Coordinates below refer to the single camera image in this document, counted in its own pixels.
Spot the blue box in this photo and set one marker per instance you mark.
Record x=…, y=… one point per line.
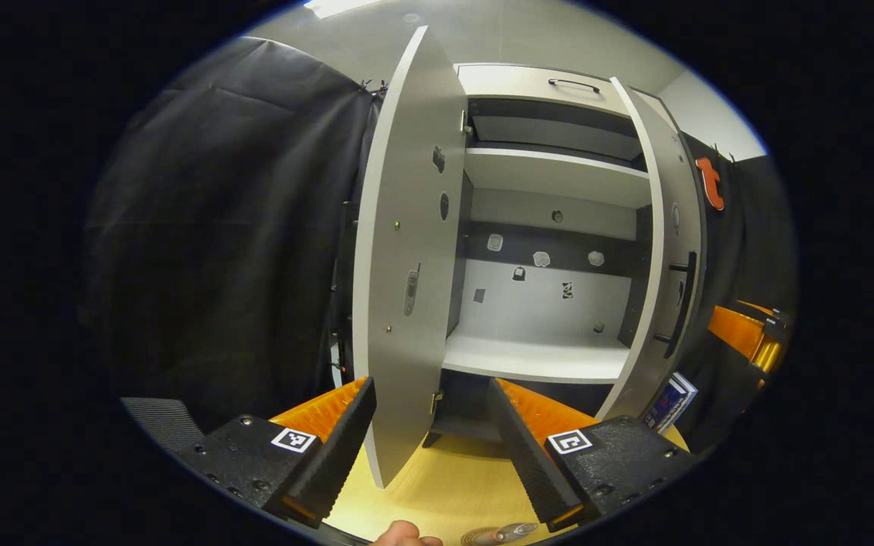
x=668, y=402

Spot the white cabinet shelf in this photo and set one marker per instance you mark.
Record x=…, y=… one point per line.
x=536, y=360
x=558, y=178

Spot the grey and white cabinet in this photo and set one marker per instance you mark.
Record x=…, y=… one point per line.
x=543, y=296

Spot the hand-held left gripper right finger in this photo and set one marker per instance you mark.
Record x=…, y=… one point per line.
x=528, y=455

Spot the clear plastic bottle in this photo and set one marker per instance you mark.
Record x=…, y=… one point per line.
x=513, y=531

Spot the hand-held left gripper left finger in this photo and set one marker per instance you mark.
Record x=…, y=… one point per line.
x=342, y=447

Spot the white cabinet door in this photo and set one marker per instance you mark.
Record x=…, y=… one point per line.
x=680, y=189
x=407, y=227

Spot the white cabinet drawer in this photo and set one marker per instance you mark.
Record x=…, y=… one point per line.
x=513, y=80

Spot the metal door hinge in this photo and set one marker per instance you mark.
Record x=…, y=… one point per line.
x=436, y=402
x=466, y=125

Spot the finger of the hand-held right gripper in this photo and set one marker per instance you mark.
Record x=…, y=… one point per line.
x=737, y=330

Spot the round brown coaster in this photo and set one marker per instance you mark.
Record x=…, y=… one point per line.
x=471, y=538

